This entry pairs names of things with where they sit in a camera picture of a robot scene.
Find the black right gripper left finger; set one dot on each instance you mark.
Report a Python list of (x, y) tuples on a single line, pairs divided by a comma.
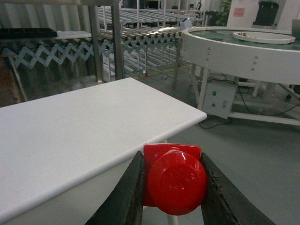
[(124, 205)]

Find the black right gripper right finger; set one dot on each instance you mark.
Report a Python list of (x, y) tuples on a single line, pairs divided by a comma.
[(224, 204)]

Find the red toy block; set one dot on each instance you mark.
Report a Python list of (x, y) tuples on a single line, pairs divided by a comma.
[(175, 180)]

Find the white control box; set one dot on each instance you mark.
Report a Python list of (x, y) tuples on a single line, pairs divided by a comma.
[(218, 99)]

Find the white round conveyor table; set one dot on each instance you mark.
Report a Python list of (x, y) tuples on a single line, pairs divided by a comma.
[(265, 65)]

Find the expandable roller conveyor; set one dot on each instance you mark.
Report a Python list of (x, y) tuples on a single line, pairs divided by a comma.
[(35, 58)]

